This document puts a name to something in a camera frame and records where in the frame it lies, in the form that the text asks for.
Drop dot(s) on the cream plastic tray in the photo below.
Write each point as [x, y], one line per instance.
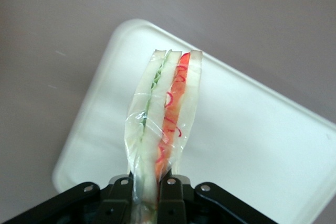
[236, 129]

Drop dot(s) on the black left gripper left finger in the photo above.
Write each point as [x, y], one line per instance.
[115, 200]

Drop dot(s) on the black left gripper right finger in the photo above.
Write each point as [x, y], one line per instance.
[173, 200]

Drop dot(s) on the plastic-wrapped sandwich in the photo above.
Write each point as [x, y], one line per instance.
[155, 103]

